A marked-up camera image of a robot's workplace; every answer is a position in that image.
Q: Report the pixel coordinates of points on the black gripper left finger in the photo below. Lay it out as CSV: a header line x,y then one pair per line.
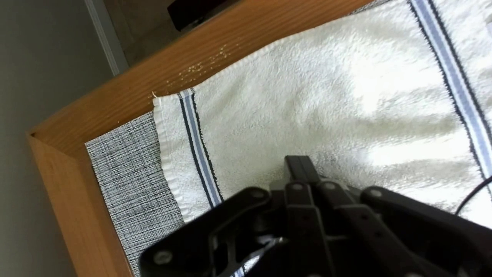
x,y
219,242

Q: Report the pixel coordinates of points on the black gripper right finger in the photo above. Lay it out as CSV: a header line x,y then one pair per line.
x,y
340,232

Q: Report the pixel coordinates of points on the grey woven placemat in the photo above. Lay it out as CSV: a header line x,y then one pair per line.
x,y
127,165

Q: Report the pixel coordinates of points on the white striped towel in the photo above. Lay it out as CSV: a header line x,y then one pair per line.
x,y
399,96

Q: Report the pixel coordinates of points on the wooden side table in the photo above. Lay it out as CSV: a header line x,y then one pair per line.
x,y
59,142

